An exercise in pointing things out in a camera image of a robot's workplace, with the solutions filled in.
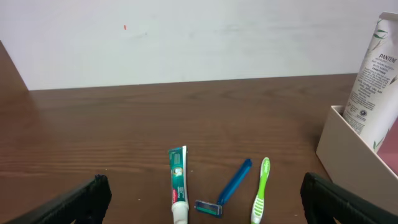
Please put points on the white shampoo tube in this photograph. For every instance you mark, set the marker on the white shampoo tube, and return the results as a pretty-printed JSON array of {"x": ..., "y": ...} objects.
[{"x": 371, "y": 109}]

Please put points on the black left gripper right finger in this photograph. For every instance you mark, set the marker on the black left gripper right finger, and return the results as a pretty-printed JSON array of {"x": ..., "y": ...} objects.
[{"x": 327, "y": 203}]

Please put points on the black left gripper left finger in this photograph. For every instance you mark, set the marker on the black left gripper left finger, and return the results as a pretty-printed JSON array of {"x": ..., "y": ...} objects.
[{"x": 87, "y": 203}]

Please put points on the green toothpaste tube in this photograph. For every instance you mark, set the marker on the green toothpaste tube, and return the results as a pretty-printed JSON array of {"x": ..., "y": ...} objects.
[{"x": 178, "y": 165}]

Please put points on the white box with red bottom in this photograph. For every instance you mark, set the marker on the white box with red bottom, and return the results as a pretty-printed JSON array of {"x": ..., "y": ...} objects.
[{"x": 353, "y": 165}]

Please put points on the blue disposable razor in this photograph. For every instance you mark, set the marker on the blue disposable razor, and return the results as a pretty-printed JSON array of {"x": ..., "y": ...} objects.
[{"x": 216, "y": 209}]

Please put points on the green white toothbrush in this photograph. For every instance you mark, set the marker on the green white toothbrush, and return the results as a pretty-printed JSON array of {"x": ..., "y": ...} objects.
[{"x": 258, "y": 204}]

